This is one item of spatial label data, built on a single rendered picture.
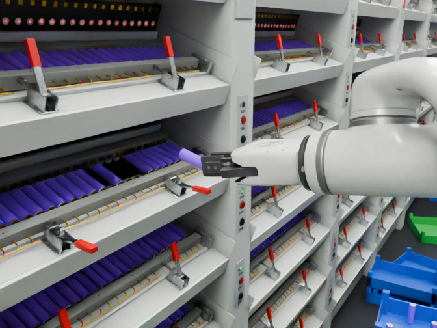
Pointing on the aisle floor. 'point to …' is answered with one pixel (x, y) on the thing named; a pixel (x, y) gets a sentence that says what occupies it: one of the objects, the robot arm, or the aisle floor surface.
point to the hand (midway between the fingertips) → (218, 164)
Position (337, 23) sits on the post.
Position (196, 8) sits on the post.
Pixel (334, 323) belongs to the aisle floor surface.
